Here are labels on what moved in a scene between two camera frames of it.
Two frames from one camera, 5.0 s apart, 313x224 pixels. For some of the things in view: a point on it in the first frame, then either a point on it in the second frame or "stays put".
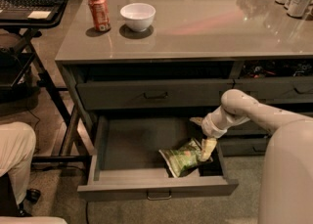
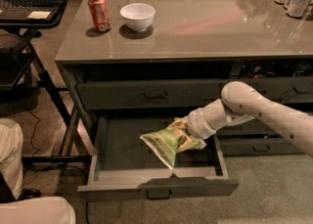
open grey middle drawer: [125, 162] stays put
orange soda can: [100, 11] stays put
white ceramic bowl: [138, 16] stays put
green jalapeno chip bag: [183, 158] to [165, 142]
